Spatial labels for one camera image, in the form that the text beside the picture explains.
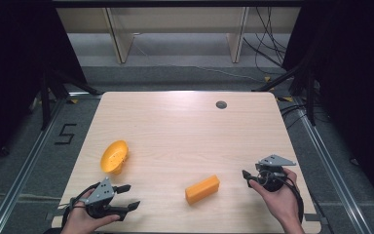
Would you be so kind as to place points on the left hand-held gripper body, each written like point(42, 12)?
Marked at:
point(100, 196)

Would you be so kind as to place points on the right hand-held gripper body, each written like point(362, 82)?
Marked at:
point(272, 177)

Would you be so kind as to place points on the yellow plastic bowl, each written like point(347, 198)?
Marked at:
point(113, 157)

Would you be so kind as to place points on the orange rectangular block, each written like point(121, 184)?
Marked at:
point(203, 189)

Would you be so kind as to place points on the person's right hand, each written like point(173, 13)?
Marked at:
point(280, 201)

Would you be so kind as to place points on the person's left hand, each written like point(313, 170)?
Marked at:
point(81, 222)

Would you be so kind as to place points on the grey round table grommet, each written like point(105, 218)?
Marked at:
point(221, 104)

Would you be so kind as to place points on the black metal stand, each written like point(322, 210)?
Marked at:
point(310, 97)
point(45, 97)

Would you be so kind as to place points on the black curtain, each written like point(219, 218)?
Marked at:
point(13, 65)
point(354, 81)

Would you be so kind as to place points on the light wooden desk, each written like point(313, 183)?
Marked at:
point(175, 19)

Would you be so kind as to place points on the aluminium floor rail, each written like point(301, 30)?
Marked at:
point(331, 162)
point(22, 169)

